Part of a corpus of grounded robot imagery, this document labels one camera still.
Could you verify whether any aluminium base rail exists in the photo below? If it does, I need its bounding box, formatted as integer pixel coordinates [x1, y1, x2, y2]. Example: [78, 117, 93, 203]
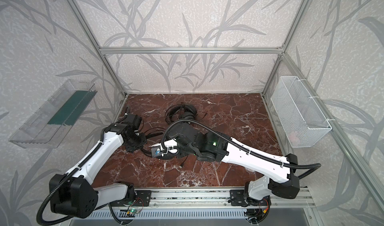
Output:
[62, 187, 316, 210]

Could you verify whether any white wire mesh basket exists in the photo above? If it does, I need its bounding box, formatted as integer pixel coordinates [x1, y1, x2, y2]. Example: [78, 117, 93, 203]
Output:
[271, 76, 332, 148]

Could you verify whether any headphones black cable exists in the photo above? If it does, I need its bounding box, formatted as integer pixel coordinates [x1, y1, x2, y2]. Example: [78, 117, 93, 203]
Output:
[164, 102, 208, 127]
[140, 126, 190, 169]

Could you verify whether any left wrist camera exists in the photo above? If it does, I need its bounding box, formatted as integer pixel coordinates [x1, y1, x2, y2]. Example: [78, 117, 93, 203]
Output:
[120, 114, 142, 133]

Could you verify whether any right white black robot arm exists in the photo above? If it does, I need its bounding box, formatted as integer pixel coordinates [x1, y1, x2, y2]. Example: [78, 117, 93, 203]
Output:
[153, 123, 300, 201]

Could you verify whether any clear plastic wall bin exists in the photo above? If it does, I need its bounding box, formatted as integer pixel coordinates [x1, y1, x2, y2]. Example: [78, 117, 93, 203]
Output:
[9, 80, 97, 149]

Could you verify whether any black mounting plate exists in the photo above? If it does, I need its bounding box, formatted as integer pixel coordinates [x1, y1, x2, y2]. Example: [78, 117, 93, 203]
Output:
[228, 190, 271, 208]
[129, 190, 152, 207]

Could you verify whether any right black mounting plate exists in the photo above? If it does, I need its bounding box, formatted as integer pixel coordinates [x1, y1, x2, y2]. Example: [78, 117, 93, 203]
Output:
[228, 190, 271, 208]

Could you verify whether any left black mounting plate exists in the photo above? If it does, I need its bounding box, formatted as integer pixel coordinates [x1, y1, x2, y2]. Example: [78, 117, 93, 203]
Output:
[129, 190, 152, 207]

